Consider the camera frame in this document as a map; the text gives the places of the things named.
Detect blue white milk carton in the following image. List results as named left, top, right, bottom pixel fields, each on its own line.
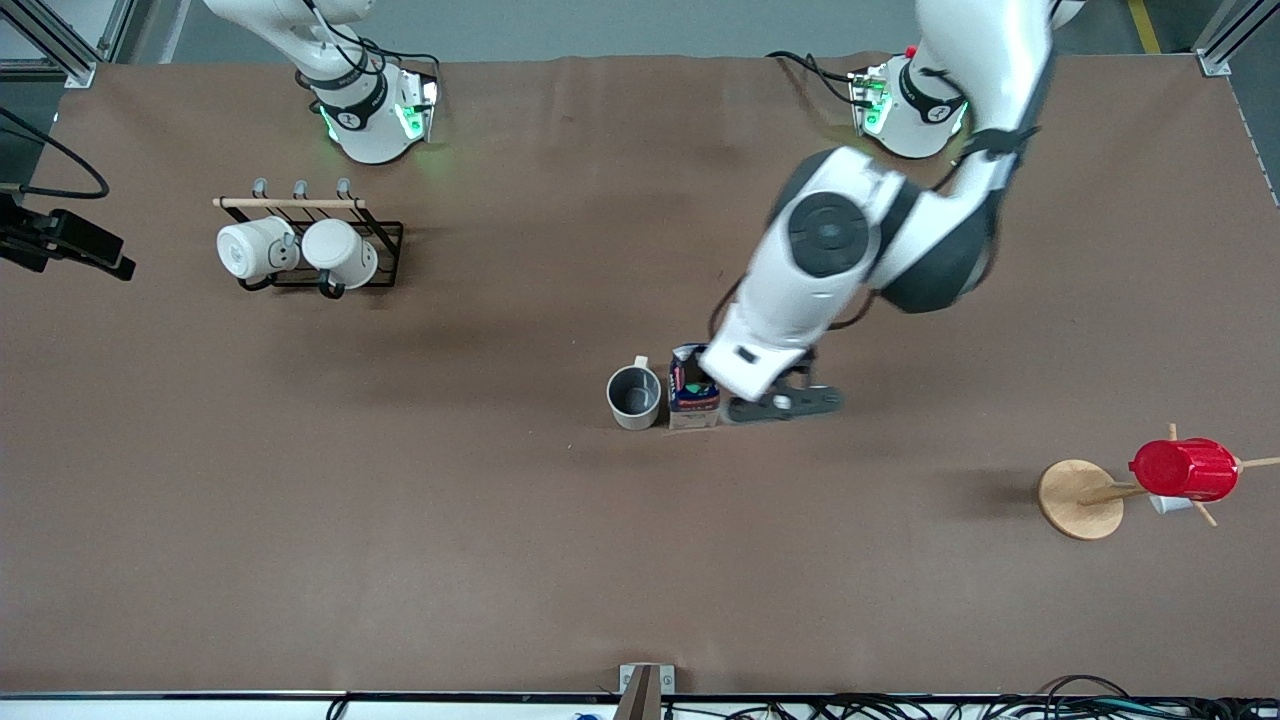
left=667, top=343, right=722, bottom=430

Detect grey ceramic mug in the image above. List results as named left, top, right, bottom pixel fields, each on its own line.
left=606, top=355, right=664, bottom=432

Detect red plastic cup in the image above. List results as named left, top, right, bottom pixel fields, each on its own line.
left=1129, top=438, right=1241, bottom=503

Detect white mug with face print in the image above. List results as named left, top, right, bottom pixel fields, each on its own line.
left=217, top=217, right=300, bottom=283

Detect plain white mug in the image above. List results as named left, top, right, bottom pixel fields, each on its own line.
left=302, top=219, right=379, bottom=299

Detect wooden mug tree stand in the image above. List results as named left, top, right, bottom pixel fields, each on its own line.
left=1038, top=423, right=1280, bottom=542

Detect brown table cover sheet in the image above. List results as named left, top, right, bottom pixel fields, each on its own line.
left=0, top=53, right=1280, bottom=697

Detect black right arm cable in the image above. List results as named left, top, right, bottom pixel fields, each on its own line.
left=0, top=105, right=110, bottom=199

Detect aluminium frame post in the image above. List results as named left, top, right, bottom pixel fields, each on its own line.
left=1192, top=0, right=1280, bottom=79
left=0, top=0, right=136, bottom=89

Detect black wire mug rack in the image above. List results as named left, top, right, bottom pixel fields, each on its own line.
left=213, top=178, right=405, bottom=299

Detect black left base cable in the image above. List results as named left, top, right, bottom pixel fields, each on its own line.
left=765, top=50, right=867, bottom=109

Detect black base cable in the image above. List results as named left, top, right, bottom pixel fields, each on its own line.
left=300, top=0, right=443, bottom=111
left=765, top=50, right=867, bottom=109

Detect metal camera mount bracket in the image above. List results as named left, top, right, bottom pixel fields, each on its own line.
left=612, top=663, right=676, bottom=720

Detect black right base cable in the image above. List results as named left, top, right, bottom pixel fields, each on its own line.
left=300, top=0, right=443, bottom=111

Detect black cable bundle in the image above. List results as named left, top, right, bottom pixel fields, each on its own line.
left=328, top=675, right=1280, bottom=720

